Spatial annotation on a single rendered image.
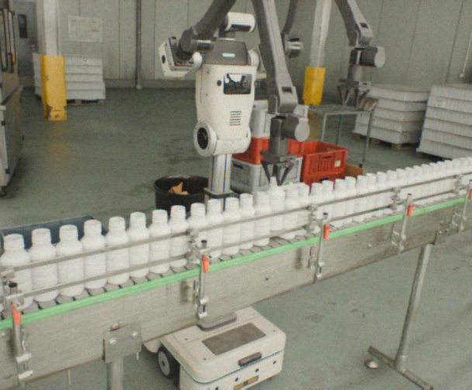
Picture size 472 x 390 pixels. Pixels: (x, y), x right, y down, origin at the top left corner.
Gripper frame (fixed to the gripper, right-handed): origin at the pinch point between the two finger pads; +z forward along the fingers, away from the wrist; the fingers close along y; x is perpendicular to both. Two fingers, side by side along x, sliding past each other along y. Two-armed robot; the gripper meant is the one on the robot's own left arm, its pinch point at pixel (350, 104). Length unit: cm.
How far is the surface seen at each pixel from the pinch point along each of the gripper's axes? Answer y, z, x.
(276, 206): -17, 27, 48
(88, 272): -16, 35, 107
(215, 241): -17, 34, 71
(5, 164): 349, 105, 59
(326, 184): -15.3, 23.7, 25.3
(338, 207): -17.3, 32.2, 20.0
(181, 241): -17, 31, 82
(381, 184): -16.3, 27.3, -3.8
